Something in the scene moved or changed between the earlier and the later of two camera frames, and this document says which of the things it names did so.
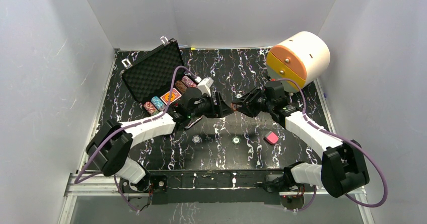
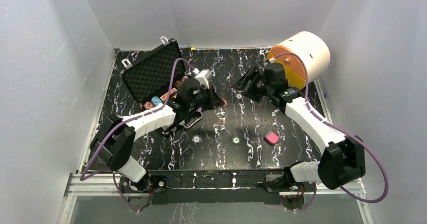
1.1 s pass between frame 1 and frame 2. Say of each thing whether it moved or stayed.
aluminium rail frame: stayed
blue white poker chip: stayed
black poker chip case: stayed
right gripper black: moved
